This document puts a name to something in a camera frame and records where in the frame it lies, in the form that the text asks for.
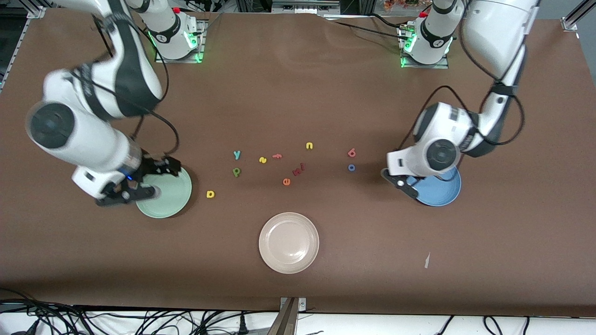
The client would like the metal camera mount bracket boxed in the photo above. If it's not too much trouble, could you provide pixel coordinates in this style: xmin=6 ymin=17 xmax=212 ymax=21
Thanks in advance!
xmin=267 ymin=297 xmax=307 ymax=335

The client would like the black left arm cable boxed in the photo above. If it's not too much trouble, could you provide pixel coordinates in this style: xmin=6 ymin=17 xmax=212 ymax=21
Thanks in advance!
xmin=398 ymin=19 xmax=528 ymax=155

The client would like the aluminium frame rail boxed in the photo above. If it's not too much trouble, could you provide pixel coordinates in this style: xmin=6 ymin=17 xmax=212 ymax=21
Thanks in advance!
xmin=235 ymin=0 xmax=373 ymax=16

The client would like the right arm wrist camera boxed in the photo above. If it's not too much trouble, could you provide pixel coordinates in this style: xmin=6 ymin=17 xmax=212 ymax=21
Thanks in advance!
xmin=139 ymin=157 xmax=183 ymax=178

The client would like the blue plate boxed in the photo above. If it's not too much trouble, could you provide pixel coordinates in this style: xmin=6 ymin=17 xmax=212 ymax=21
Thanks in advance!
xmin=406 ymin=166 xmax=462 ymax=207

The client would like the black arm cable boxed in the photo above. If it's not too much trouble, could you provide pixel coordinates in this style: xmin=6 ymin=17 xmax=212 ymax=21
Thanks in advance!
xmin=398 ymin=19 xmax=528 ymax=155
xmin=91 ymin=14 xmax=181 ymax=157

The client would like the black table cable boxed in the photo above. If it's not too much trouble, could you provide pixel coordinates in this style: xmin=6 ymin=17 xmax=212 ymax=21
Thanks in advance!
xmin=321 ymin=13 xmax=410 ymax=45

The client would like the green plate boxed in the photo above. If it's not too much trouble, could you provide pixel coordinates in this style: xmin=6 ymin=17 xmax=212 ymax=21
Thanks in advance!
xmin=135 ymin=165 xmax=193 ymax=219

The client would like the beige plate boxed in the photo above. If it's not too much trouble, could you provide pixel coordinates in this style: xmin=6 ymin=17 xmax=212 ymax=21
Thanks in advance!
xmin=258 ymin=212 xmax=320 ymax=275

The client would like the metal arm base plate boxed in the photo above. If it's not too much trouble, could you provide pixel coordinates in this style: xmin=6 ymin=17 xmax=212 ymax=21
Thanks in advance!
xmin=399 ymin=26 xmax=450 ymax=70
xmin=155 ymin=20 xmax=208 ymax=64

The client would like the black cable bundle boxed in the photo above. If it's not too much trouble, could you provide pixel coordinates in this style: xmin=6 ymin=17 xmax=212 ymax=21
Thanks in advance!
xmin=0 ymin=288 xmax=280 ymax=335

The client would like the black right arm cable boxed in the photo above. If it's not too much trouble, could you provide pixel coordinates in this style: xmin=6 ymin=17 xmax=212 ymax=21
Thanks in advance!
xmin=91 ymin=14 xmax=181 ymax=157

